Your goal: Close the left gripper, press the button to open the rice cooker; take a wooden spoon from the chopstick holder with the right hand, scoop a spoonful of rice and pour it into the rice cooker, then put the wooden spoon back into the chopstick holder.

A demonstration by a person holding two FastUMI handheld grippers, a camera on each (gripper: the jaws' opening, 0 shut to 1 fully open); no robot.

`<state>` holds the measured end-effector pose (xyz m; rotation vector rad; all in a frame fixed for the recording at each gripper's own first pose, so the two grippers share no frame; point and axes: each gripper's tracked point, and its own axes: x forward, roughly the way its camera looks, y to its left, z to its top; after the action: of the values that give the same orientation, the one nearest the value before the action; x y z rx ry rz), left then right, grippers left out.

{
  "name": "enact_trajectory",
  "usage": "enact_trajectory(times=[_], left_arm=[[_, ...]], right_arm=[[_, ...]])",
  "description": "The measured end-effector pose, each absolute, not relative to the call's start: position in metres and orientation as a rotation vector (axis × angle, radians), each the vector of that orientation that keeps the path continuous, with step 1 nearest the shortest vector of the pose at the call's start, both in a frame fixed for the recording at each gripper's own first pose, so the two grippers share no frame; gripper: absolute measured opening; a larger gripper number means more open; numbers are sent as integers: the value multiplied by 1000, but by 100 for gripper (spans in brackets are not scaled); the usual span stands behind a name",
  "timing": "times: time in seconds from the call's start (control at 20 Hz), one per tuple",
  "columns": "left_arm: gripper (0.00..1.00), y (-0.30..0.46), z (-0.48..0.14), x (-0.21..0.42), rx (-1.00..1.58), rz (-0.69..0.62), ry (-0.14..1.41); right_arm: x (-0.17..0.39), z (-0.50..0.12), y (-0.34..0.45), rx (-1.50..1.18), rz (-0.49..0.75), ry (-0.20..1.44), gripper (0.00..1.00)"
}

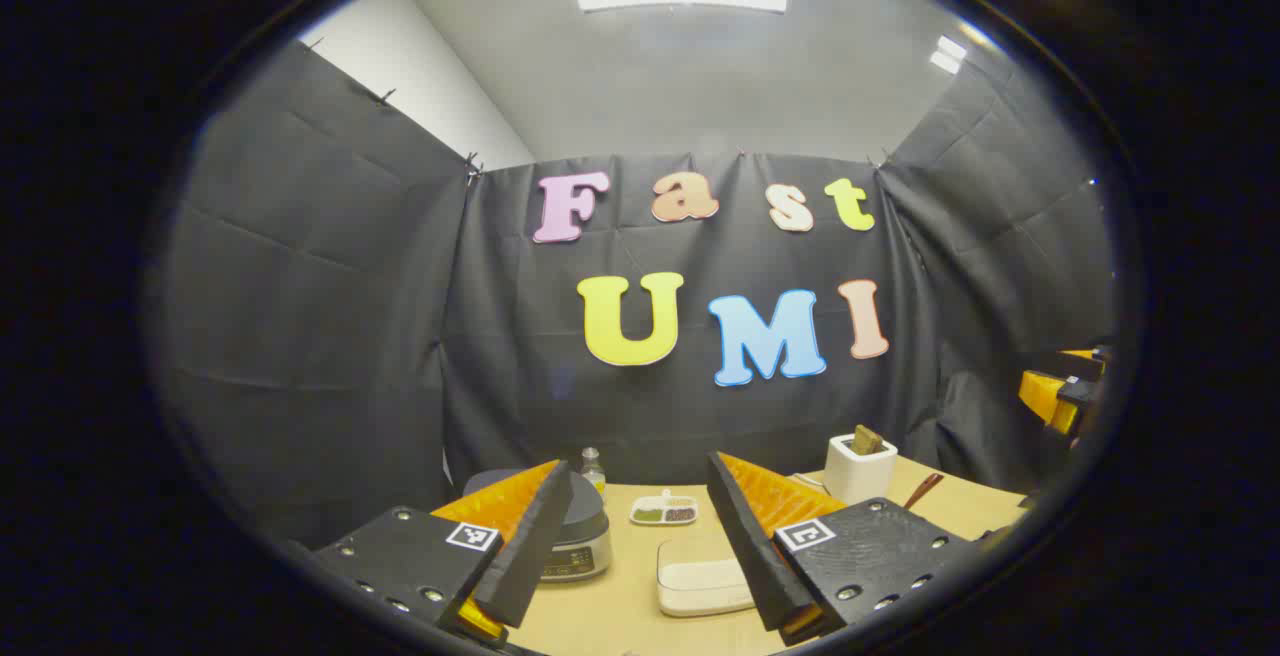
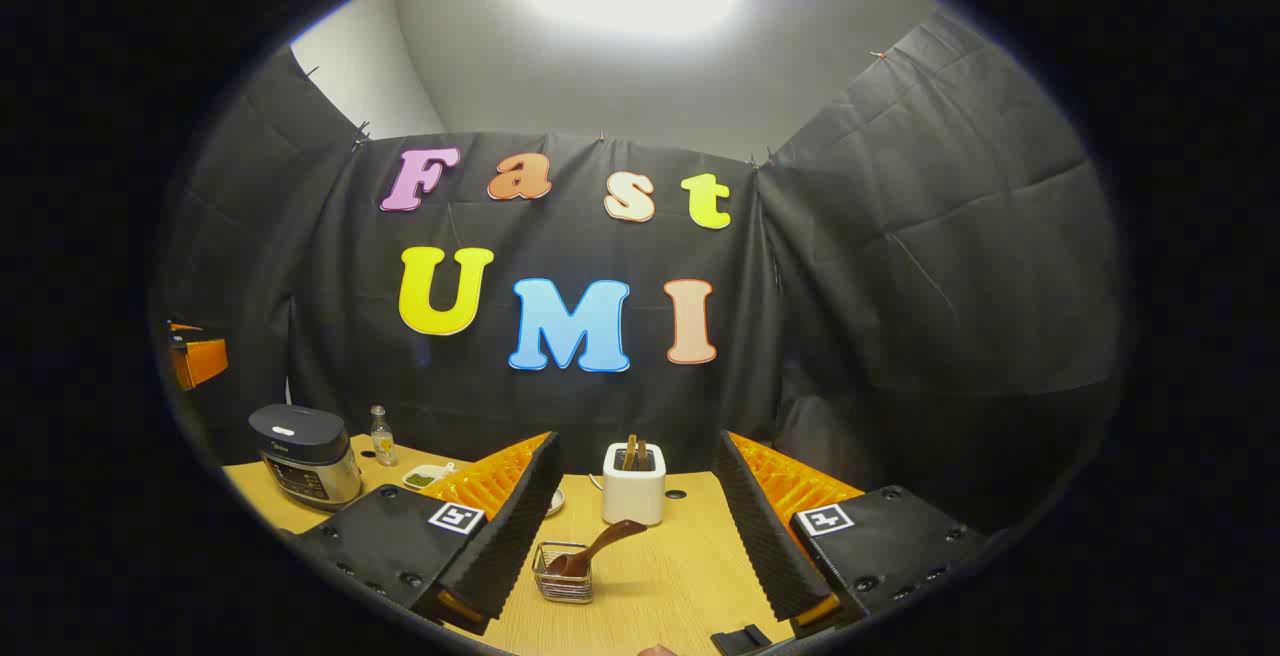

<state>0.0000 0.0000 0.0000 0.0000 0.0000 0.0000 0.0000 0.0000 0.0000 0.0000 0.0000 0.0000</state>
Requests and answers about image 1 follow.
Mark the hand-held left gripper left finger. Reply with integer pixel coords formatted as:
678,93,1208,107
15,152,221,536
312,459,576,647

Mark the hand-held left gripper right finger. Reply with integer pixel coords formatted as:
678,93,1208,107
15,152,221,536
706,451,986,647

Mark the grey rice cooker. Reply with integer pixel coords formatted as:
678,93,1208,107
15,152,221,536
463,469,613,584

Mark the clear rice container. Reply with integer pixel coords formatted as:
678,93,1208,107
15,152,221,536
656,534,756,619

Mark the white divided bean dish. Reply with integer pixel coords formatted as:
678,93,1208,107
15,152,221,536
629,492,699,527

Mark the white toaster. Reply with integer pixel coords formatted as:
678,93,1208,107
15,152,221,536
824,433,899,507

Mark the black backdrop cloth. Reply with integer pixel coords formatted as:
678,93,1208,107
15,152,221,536
150,41,1116,547

